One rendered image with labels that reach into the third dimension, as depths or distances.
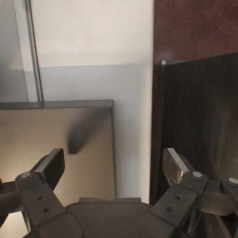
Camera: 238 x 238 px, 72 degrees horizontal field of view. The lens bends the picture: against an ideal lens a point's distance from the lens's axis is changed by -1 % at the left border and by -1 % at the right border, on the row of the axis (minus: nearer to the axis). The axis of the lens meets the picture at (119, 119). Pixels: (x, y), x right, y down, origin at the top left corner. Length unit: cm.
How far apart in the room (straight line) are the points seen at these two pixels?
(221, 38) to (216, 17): 12
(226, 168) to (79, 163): 41
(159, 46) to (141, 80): 88
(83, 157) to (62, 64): 10
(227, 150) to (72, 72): 42
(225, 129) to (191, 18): 76
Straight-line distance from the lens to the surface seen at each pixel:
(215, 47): 116
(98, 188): 17
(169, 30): 108
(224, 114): 50
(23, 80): 20
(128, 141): 19
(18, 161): 18
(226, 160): 51
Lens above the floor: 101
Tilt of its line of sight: 75 degrees down
